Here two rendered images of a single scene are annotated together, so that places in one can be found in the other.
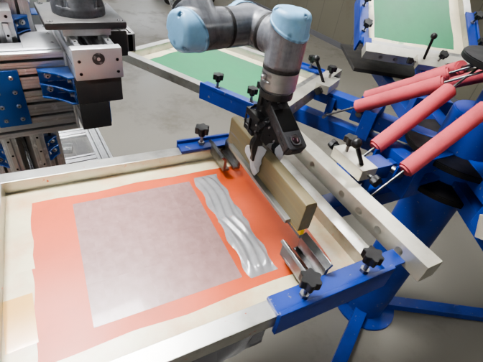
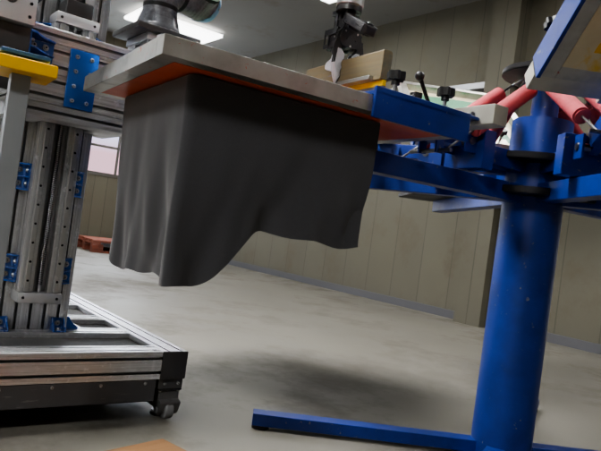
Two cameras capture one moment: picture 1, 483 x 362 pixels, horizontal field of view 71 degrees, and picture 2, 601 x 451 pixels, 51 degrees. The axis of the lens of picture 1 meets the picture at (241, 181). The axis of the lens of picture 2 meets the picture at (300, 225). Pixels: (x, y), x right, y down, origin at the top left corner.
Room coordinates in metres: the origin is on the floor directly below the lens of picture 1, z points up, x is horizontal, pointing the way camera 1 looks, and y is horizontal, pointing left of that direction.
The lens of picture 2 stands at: (-1.04, 0.02, 0.67)
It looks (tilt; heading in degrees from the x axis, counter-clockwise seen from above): 0 degrees down; 0
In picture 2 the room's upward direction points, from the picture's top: 8 degrees clockwise
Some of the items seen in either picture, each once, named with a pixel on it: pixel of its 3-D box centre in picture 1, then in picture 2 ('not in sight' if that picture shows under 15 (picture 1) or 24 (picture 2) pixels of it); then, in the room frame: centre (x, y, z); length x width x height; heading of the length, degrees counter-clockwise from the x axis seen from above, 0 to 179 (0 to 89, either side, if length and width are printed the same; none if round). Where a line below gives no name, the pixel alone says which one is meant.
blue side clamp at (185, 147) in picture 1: (224, 146); not in sight; (0.91, 0.07, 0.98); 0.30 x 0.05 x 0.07; 122
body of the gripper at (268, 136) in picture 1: (269, 113); (344, 30); (0.68, -0.04, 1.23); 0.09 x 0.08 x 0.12; 32
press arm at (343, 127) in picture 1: (302, 113); (365, 180); (1.40, -0.21, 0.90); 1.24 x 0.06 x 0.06; 62
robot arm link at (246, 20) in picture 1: (245, 25); not in sight; (0.74, 0.04, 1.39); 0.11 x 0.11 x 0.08; 46
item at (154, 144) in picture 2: not in sight; (147, 181); (0.39, 0.37, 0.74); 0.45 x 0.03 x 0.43; 32
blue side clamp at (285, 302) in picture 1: (331, 289); (418, 115); (0.44, -0.23, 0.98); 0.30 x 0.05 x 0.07; 122
